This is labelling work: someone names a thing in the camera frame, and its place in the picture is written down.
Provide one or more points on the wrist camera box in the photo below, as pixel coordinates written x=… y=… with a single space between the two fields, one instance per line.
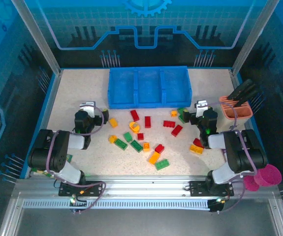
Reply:
x=201 y=106
x=87 y=107

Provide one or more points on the round yellow lego piece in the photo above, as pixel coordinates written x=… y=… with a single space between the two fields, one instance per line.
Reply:
x=134 y=126

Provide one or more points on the beige pink utensil holder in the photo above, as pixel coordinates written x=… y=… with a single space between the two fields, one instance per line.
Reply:
x=226 y=120

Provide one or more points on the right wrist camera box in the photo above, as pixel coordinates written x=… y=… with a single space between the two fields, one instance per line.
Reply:
x=201 y=106

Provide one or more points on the green yellow snack bag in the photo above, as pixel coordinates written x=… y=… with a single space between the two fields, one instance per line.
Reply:
x=69 y=157

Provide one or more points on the small red lego brick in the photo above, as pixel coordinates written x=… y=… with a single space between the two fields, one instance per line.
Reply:
x=140 y=136

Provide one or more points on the blue plastic bin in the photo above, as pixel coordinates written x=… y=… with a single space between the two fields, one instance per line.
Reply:
x=122 y=86
x=148 y=86
x=175 y=86

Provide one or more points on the yellow lego brick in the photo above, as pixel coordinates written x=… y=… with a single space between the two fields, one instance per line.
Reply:
x=196 y=148
x=154 y=157
x=174 y=113
x=146 y=146
x=112 y=138
x=113 y=122

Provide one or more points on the small pink sponge cylinder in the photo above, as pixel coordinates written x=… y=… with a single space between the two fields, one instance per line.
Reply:
x=250 y=184

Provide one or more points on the long green lego brick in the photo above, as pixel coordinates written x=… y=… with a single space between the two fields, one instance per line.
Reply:
x=120 y=143
x=136 y=146
x=162 y=164

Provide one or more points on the aluminium rail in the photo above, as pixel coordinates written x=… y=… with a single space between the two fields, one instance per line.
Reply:
x=143 y=186

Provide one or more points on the magenta plastic cup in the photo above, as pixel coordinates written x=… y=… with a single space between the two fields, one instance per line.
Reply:
x=268 y=175

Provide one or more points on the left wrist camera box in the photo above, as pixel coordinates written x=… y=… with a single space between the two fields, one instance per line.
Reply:
x=87 y=107

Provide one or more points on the aluminium frame post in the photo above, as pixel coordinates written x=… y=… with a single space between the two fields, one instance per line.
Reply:
x=253 y=39
x=39 y=39

